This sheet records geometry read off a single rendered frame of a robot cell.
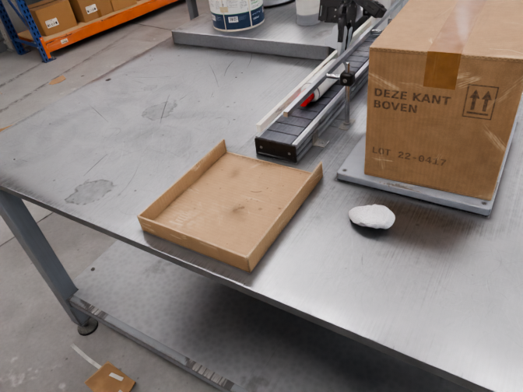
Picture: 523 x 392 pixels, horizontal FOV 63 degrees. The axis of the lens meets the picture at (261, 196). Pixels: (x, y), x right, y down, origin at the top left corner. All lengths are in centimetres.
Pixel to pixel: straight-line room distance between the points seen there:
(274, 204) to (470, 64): 43
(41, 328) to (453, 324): 165
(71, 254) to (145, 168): 124
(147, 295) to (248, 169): 78
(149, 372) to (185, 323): 28
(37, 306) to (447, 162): 174
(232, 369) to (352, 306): 72
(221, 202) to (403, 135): 38
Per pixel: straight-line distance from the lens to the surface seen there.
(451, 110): 80
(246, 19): 169
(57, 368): 187
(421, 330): 70
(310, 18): 166
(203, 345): 143
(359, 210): 82
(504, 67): 76
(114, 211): 98
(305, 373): 134
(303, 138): 100
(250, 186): 93
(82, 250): 225
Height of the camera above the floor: 140
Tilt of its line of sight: 39 degrees down
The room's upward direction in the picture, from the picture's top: 9 degrees counter-clockwise
